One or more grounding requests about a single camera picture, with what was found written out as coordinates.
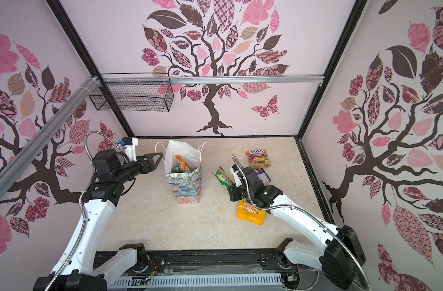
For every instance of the left aluminium rail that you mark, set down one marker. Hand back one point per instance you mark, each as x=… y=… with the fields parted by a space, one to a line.
x=21 y=161

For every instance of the black base frame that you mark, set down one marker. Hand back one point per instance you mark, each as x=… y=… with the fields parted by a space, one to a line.
x=210 y=262

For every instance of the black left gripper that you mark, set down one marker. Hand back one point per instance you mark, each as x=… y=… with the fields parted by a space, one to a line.
x=149 y=161

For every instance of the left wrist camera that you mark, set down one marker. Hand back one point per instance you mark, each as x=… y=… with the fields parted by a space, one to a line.
x=128 y=146

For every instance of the floral white paper bag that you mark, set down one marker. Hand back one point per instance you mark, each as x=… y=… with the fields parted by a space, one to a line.
x=186 y=187

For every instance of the aluminium rail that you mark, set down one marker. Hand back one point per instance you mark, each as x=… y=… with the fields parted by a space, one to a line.
x=223 y=79
x=21 y=161

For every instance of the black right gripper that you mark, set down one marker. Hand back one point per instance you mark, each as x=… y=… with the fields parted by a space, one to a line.
x=234 y=196

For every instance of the black wire basket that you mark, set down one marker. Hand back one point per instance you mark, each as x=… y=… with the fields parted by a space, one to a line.
x=148 y=92

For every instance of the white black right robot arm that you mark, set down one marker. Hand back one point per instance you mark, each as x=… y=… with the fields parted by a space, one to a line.
x=335 y=251

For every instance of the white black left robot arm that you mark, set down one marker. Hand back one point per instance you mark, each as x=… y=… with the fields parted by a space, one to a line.
x=75 y=269

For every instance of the white slotted cable duct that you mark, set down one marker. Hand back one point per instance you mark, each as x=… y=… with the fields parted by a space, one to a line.
x=187 y=281

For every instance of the yellow snack packet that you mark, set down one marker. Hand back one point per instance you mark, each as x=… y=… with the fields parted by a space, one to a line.
x=247 y=212

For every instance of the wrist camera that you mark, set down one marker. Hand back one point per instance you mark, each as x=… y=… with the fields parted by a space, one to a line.
x=128 y=146
x=239 y=178

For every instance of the purple Fox's candy packet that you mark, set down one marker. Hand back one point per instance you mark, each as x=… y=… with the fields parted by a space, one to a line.
x=263 y=176

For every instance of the dark green Fox's candy packet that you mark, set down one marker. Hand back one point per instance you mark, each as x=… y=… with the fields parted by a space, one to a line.
x=176 y=169

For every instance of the rear aluminium rail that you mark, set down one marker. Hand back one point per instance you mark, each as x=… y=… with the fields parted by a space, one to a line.
x=223 y=79

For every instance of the light green Fox's candy packet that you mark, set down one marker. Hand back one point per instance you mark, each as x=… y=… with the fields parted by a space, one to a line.
x=223 y=177

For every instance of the orange red Fox's candy packet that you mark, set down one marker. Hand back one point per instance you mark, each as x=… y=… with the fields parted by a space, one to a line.
x=182 y=164

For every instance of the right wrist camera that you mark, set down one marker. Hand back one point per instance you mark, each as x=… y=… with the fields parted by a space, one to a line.
x=239 y=178

